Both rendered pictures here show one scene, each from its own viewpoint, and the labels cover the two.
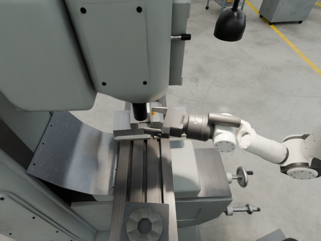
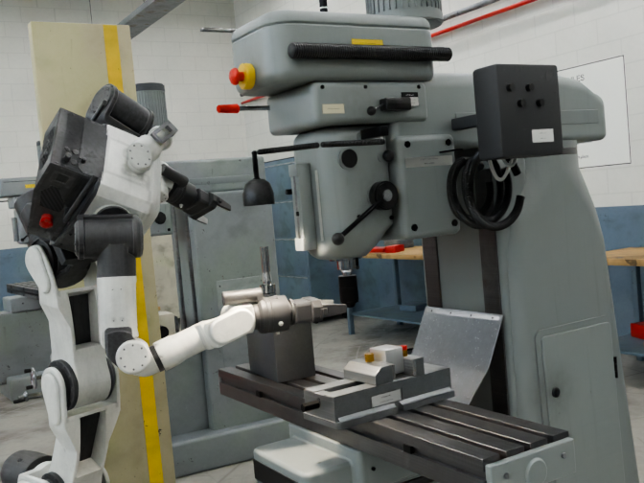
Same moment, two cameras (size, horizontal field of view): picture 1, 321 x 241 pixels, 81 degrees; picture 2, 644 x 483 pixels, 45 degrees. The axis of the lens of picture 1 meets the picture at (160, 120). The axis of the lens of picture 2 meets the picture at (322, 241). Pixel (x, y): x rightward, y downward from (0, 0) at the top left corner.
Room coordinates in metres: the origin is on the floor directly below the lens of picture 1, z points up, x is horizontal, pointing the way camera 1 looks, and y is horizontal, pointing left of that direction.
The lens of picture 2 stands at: (2.13, -0.92, 1.46)
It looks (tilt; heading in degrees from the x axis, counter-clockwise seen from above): 3 degrees down; 151
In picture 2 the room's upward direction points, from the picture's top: 5 degrees counter-clockwise
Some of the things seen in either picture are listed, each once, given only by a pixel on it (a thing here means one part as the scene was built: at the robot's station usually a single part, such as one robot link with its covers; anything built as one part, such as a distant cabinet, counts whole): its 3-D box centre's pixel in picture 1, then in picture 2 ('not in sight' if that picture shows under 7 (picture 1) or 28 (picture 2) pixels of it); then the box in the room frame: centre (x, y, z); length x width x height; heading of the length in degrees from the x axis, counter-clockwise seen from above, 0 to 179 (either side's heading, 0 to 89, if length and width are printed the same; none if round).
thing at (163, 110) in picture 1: (160, 108); (334, 310); (0.48, 0.00, 1.19); 0.06 x 0.02 x 0.03; 77
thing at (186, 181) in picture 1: (146, 167); (362, 448); (0.44, 0.07, 0.82); 0.50 x 0.35 x 0.12; 92
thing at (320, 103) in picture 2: not in sight; (347, 108); (0.44, 0.11, 1.68); 0.34 x 0.24 x 0.10; 92
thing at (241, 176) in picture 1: (235, 177); not in sight; (0.46, -0.43, 0.66); 0.16 x 0.12 x 0.12; 92
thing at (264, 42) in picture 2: not in sight; (333, 57); (0.44, 0.08, 1.81); 0.47 x 0.26 x 0.16; 92
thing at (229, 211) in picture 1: (241, 209); not in sight; (0.32, -0.47, 0.54); 0.22 x 0.06 x 0.06; 92
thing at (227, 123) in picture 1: (218, 129); (246, 311); (0.38, -0.19, 1.20); 0.11 x 0.11 x 0.11; 77
